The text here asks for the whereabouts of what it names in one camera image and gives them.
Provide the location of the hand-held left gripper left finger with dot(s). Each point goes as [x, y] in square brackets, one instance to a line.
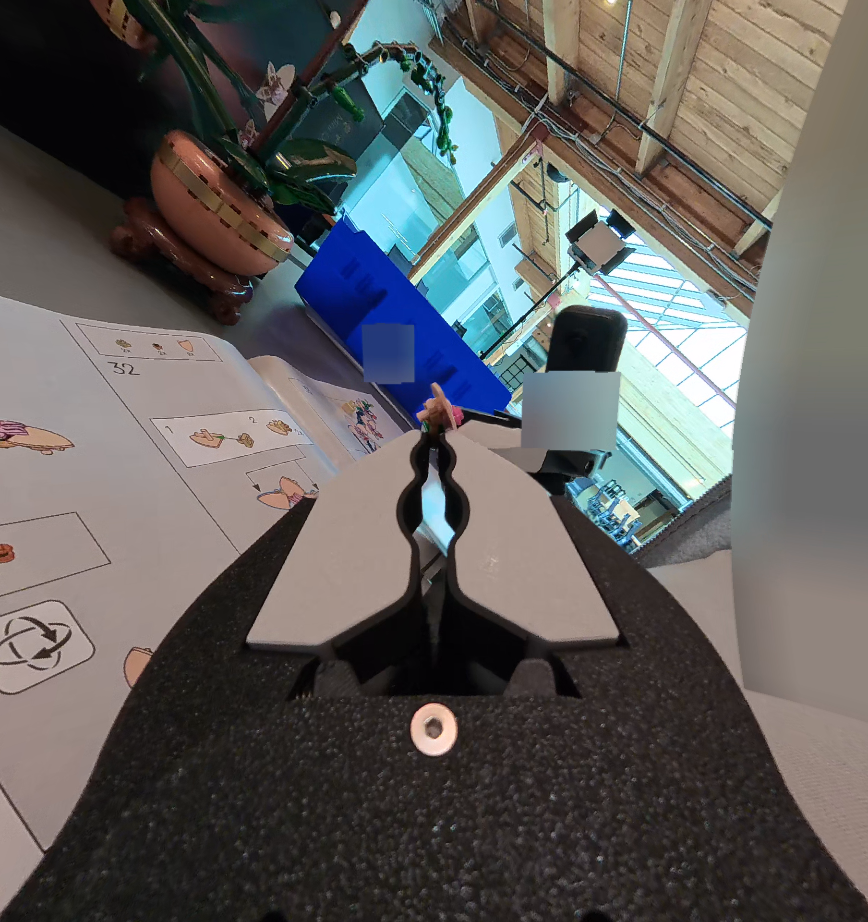
[333, 562]

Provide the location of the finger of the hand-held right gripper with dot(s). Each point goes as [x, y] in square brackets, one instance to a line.
[533, 461]

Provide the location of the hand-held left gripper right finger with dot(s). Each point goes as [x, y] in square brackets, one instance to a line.
[527, 569]

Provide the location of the pink flower brick assembly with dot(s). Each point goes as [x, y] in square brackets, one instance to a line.
[445, 403]

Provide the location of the grey desk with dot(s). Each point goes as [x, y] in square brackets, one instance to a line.
[59, 230]

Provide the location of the studio light on stand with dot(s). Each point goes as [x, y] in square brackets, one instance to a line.
[598, 241]

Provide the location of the background tables and chairs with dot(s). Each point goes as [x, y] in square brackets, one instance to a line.
[621, 511]

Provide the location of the open instruction booklet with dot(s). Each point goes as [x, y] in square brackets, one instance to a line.
[153, 468]

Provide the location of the large blue bin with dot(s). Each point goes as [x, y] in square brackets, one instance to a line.
[333, 288]

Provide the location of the brick orchid model in pot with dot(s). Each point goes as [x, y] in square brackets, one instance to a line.
[203, 194]

